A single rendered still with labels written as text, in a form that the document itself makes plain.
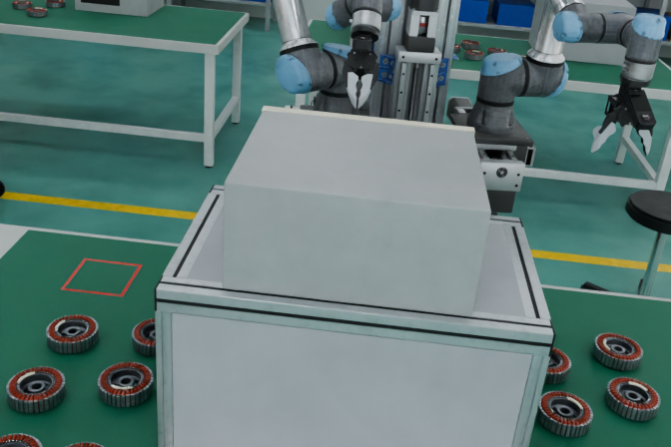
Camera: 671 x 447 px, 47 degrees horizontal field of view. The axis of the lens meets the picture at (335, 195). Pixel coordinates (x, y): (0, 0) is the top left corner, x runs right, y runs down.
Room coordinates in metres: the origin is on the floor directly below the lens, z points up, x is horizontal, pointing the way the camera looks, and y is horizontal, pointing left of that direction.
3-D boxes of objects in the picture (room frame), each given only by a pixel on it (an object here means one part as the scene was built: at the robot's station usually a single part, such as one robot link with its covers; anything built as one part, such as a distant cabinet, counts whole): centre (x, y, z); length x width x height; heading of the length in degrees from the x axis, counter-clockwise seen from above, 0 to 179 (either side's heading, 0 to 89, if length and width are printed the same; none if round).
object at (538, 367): (1.21, -0.38, 0.91); 0.28 x 0.03 x 0.32; 177
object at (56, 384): (1.23, 0.57, 0.77); 0.11 x 0.11 x 0.04
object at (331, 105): (2.29, 0.02, 1.09); 0.15 x 0.15 x 0.10
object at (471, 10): (7.84, -1.20, 0.39); 0.42 x 0.28 x 0.21; 178
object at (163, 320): (1.24, 0.27, 0.91); 0.28 x 0.03 x 0.32; 177
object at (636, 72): (1.88, -0.71, 1.37); 0.08 x 0.08 x 0.05
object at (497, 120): (2.33, -0.47, 1.09); 0.15 x 0.15 x 0.10
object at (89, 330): (1.42, 0.57, 0.77); 0.11 x 0.11 x 0.04
